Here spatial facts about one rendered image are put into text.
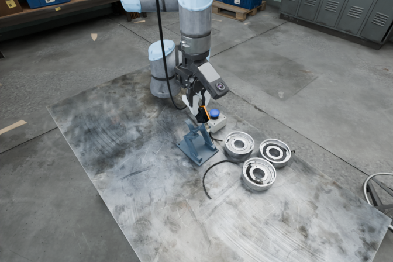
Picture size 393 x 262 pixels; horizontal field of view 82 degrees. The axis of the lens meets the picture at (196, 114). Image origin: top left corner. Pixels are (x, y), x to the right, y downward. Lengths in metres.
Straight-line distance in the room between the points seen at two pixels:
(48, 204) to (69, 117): 0.91
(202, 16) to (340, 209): 0.67
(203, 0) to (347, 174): 1.77
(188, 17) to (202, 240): 0.57
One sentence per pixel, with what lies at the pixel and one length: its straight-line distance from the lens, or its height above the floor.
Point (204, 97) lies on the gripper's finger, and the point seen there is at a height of 1.04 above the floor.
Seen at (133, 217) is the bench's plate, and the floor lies 0.80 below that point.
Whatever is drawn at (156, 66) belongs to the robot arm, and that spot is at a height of 0.95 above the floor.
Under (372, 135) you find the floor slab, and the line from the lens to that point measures 2.48.
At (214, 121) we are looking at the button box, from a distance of 0.89.
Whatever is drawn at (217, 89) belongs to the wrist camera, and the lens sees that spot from 0.57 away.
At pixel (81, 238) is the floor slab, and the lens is 1.69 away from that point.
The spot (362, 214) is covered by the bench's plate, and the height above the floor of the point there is 0.80.
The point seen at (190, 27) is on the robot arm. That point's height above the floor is 1.26.
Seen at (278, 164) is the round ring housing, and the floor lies 0.83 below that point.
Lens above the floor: 1.47
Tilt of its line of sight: 43 degrees down
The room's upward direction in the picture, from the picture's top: straight up
